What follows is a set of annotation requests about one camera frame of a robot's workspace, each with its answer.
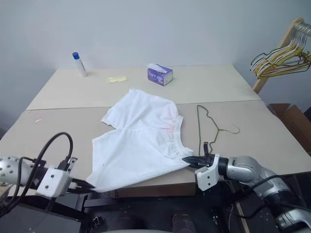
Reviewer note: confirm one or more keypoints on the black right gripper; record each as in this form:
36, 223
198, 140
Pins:
206, 159

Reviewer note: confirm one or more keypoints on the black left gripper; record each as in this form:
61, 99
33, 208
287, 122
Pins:
72, 185

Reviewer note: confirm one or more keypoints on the white shorts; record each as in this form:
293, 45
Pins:
143, 136

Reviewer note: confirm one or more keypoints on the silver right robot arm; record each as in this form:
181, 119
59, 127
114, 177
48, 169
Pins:
255, 170

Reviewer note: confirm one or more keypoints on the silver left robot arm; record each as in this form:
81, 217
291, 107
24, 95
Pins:
11, 170

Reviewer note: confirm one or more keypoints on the black flat panel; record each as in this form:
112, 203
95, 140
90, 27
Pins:
36, 218

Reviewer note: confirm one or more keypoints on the dark rounded shape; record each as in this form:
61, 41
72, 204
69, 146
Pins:
183, 222

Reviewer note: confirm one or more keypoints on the small white paper scrap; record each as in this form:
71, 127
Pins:
38, 120

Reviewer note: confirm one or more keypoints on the purple tissue box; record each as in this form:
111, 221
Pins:
159, 76

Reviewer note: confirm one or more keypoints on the brown cardboard box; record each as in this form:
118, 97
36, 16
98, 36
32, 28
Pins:
295, 121

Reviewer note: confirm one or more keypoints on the yellow plastic wrapper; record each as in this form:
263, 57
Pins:
116, 79

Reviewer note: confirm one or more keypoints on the white bottle with blue cap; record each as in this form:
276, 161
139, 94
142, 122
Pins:
80, 66

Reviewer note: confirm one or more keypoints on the bundle of hangers on rack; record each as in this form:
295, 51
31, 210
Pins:
286, 38

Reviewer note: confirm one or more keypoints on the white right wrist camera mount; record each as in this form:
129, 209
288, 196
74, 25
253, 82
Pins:
206, 176

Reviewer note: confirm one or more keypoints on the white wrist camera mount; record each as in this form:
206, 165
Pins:
206, 176
52, 180

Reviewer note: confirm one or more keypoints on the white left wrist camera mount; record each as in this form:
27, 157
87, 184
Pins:
52, 180

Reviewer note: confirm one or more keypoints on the black table frame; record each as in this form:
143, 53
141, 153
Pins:
150, 204

